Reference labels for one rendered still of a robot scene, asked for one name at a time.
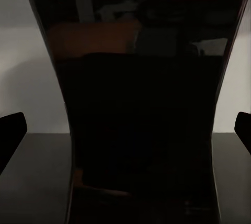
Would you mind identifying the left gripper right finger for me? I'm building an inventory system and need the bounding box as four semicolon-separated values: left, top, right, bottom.
234;112;251;154

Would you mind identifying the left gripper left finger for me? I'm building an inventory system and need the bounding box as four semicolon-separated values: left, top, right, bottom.
0;112;27;175

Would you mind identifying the bottle of coffee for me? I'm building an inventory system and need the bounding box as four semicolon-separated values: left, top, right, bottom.
29;0;248;224

